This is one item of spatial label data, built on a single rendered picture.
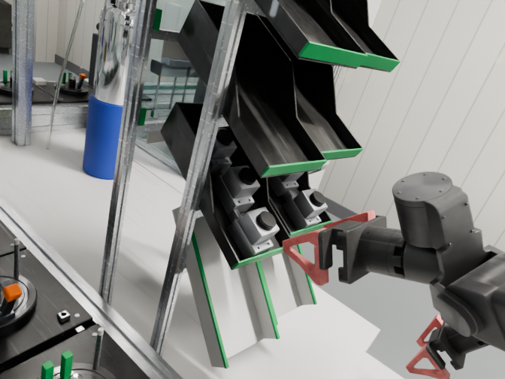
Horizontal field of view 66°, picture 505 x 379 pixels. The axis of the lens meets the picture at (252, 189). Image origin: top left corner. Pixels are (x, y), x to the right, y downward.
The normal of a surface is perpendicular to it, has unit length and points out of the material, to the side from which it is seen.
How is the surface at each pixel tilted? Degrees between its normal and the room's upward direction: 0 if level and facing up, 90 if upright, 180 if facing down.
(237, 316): 45
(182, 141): 90
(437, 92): 90
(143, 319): 0
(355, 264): 64
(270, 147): 25
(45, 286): 0
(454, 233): 74
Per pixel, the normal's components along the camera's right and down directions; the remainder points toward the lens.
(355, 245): 0.72, 0.05
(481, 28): -0.56, 0.22
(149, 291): 0.26, -0.87
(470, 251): 0.34, 0.30
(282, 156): 0.52, -0.58
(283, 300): 0.64, -0.27
